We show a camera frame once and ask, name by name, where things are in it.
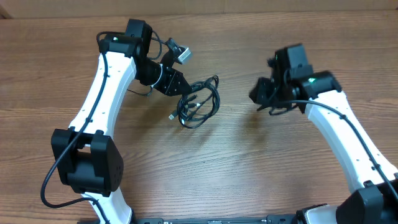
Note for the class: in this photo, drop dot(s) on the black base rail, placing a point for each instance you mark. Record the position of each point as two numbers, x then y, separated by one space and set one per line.
270 219

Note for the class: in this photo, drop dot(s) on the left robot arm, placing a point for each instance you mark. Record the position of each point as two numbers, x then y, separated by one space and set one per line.
86 157

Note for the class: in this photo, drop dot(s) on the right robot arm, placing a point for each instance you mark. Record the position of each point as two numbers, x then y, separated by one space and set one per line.
371 178

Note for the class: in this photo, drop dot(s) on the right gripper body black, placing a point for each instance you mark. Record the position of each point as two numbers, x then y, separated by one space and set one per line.
266 94

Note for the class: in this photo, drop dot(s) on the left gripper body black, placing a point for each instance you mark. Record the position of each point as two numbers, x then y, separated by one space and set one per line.
167 80

